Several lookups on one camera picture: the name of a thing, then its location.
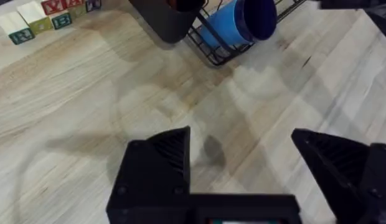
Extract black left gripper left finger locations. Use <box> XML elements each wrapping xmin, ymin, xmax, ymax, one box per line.
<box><xmin>106</xmin><ymin>125</ymin><xmax>191</xmax><ymax>224</ymax></box>

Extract black cutlery holder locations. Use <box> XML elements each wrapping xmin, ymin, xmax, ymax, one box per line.
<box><xmin>128</xmin><ymin>0</ymin><xmax>206</xmax><ymax>44</ymax></box>

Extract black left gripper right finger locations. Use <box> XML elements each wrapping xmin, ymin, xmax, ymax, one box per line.
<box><xmin>291</xmin><ymin>128</ymin><xmax>386</xmax><ymax>224</ymax></box>

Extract black wire dish rack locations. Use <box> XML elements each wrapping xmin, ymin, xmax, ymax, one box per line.
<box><xmin>186</xmin><ymin>0</ymin><xmax>307</xmax><ymax>67</ymax></box>

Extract blue cup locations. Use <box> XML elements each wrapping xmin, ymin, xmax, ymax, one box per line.
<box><xmin>199</xmin><ymin>0</ymin><xmax>278</xmax><ymax>49</ymax></box>

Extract toy letter blocks heap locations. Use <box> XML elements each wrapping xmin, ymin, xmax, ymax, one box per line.
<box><xmin>0</xmin><ymin>0</ymin><xmax>102</xmax><ymax>45</ymax></box>

